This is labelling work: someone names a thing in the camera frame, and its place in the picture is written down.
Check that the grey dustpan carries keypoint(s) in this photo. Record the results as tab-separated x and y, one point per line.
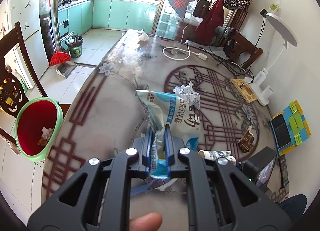
66	70

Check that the blue yellow toy tablet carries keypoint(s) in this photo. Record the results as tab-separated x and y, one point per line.
297	123

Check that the crumpled white paper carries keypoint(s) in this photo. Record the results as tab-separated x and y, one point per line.
188	94

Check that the white refrigerator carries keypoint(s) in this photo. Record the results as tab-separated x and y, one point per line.
22	21

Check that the brown handbag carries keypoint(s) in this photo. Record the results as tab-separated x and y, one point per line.
200	7

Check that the brown snack wrapper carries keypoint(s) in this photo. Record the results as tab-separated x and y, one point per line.
246	139

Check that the teal kitchen cabinets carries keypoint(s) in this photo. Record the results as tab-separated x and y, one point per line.
120	13

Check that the dark wooden chair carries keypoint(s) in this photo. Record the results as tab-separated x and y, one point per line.
243	48

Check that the person's jeans leg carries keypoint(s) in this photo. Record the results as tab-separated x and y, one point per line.
293	206

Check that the red broom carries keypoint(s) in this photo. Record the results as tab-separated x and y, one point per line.
58	57

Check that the black wall adapter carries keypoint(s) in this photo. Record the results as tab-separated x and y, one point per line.
263	12

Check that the red white wrapper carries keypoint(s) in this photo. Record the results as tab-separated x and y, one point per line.
48	133

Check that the blue white snack packet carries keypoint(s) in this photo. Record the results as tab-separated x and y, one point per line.
175	118

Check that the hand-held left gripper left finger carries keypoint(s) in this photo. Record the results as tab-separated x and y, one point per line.
149	146

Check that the black tablet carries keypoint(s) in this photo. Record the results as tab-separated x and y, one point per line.
282	131

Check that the white patterned wrapper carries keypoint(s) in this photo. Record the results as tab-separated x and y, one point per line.
217	154

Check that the red garment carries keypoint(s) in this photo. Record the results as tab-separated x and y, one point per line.
212	21

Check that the white desk lamp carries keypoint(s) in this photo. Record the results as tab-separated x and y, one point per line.
280	28

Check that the reddish snack wrapper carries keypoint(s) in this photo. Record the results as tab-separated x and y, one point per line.
43	142

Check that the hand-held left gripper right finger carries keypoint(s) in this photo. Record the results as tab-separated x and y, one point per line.
168	146

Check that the red basin green rim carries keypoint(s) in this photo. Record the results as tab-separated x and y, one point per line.
32	126

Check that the carved wooden chair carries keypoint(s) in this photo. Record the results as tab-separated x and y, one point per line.
12	76

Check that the white tissue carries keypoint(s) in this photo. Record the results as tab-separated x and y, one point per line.
143	36

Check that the dark green trash can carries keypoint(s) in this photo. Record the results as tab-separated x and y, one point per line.
74	47

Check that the person's left hand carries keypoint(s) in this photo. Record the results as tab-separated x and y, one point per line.
145	223

